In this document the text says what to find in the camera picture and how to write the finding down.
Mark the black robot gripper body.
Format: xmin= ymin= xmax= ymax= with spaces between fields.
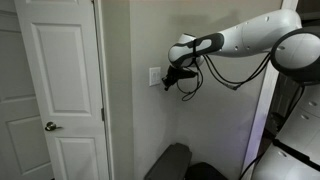
xmin=167 ymin=65 xmax=198 ymax=83

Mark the white double light switch plate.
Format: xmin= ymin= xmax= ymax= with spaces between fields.
xmin=148 ymin=66 xmax=162 ymax=88

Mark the black round bin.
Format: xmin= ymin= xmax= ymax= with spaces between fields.
xmin=184 ymin=161 xmax=230 ymax=180

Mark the white panel door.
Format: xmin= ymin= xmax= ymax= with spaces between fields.
xmin=0 ymin=0 xmax=111 ymax=180

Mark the white drawer cabinet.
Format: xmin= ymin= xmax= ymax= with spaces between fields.
xmin=275 ymin=84 xmax=320 ymax=165

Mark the black looped gripper cable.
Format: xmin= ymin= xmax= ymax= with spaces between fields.
xmin=175 ymin=55 xmax=205 ymax=102

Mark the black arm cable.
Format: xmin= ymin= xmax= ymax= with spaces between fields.
xmin=202 ymin=51 xmax=273 ymax=92

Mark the white door frame trim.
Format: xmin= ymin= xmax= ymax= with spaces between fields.
xmin=240 ymin=0 xmax=300 ymax=180

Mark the long black robot cable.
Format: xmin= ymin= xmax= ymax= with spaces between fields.
xmin=237 ymin=153 xmax=264 ymax=180

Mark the metal door handle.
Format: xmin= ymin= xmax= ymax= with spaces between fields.
xmin=44 ymin=121 xmax=64 ymax=132

